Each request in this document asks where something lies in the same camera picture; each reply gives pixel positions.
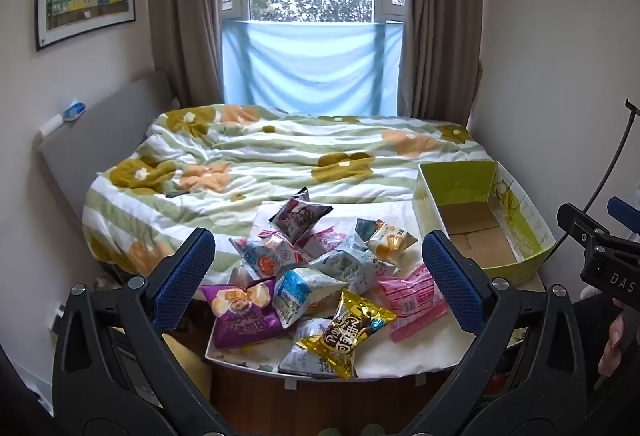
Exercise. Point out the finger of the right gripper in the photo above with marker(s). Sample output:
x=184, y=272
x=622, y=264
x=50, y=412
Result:
x=625, y=214

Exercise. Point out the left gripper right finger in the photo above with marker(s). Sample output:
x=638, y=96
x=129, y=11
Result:
x=524, y=373

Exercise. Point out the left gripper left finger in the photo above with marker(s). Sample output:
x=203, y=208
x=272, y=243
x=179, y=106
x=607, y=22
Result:
x=113, y=372

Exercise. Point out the pink striped snack bag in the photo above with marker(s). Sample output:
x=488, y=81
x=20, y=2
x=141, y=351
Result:
x=415, y=300

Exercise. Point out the purple potato chip bag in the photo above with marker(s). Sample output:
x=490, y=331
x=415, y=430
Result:
x=243, y=316

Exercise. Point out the gold black snack bag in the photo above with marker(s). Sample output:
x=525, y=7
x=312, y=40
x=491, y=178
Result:
x=356, y=319

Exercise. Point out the white Taire snack bag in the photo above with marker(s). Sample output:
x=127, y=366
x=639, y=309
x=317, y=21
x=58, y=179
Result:
x=307, y=353

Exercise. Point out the orange cake snack bag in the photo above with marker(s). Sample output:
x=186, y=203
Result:
x=386, y=242

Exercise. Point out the red white shrimp chip bag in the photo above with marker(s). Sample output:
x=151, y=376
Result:
x=267, y=253

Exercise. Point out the blue white snack bag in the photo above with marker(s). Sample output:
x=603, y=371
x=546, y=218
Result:
x=300, y=288

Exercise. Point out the small pink candy bag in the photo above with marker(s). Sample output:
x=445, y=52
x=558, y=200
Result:
x=315, y=244

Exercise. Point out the dark purple cartoon snack bag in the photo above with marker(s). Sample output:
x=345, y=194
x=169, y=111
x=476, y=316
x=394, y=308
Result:
x=298, y=215

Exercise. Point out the grey newsprint snack bag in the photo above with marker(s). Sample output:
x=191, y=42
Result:
x=351, y=262

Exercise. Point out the person's right hand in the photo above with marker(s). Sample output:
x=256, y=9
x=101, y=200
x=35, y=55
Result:
x=613, y=351

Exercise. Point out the green cardboard box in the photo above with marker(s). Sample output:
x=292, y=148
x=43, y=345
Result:
x=486, y=214

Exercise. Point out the grey headboard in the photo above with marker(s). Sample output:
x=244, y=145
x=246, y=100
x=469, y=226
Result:
x=108, y=132

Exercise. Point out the floral green striped duvet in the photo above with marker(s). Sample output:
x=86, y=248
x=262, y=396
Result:
x=213, y=166

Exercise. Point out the right brown curtain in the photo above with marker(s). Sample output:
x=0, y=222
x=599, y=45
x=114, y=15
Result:
x=440, y=66

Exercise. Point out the brown curtain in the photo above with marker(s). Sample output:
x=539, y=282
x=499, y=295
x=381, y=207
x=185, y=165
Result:
x=186, y=46
x=440, y=66

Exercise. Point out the blue white headboard item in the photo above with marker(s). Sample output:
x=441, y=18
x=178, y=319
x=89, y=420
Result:
x=73, y=111

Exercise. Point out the blue window cloth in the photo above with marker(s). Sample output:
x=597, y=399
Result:
x=312, y=68

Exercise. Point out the left brown curtain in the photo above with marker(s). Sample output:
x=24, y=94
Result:
x=186, y=46

